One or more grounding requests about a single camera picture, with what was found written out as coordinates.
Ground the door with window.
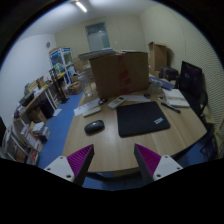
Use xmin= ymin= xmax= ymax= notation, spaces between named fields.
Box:
xmin=86 ymin=22 xmax=110 ymax=51

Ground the black office chair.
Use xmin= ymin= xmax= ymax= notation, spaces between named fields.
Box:
xmin=186 ymin=89 xmax=221 ymax=161

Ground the small black round object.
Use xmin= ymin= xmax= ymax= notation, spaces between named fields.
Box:
xmin=98 ymin=98 xmax=108 ymax=105

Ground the glass display fridge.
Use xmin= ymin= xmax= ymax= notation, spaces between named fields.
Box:
xmin=49 ymin=47 xmax=76 ymax=85

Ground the ceiling light tube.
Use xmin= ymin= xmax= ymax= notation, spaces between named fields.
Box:
xmin=75 ymin=1 xmax=87 ymax=13

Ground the low storage shelf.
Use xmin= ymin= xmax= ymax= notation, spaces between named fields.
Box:
xmin=0 ymin=117 xmax=50 ymax=166

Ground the black marker pen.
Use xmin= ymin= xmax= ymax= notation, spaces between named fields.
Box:
xmin=161 ymin=102 xmax=181 ymax=114

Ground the black mouse pad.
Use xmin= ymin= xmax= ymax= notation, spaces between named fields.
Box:
xmin=116 ymin=102 xmax=170 ymax=137

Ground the large cardboard box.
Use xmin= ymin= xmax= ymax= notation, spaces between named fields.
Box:
xmin=90 ymin=52 xmax=149 ymax=98

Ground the clear plastic cup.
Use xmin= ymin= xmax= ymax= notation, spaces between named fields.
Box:
xmin=84 ymin=83 xmax=93 ymax=97

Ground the white notebook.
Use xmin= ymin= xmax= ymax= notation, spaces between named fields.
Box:
xmin=163 ymin=89 xmax=189 ymax=107

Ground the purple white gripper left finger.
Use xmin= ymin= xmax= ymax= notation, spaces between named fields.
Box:
xmin=45 ymin=144 xmax=94 ymax=186

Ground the tall cardboard box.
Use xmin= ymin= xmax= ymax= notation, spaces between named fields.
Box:
xmin=148 ymin=42 xmax=167 ymax=71

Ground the white paper sheet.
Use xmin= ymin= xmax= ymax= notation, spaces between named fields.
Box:
xmin=74 ymin=98 xmax=99 ymax=116

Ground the black computer mouse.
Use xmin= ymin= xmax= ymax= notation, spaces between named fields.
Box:
xmin=84 ymin=120 xmax=104 ymax=135

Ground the white remote control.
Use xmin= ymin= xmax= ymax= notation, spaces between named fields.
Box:
xmin=108 ymin=96 xmax=126 ymax=109

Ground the black monitor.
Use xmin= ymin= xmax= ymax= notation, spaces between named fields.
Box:
xmin=179 ymin=61 xmax=203 ymax=97

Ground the wooden side desk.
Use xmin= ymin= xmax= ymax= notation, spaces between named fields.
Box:
xmin=13 ymin=76 xmax=68 ymax=126

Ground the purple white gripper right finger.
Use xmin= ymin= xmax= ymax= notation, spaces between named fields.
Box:
xmin=134 ymin=144 xmax=182 ymax=181

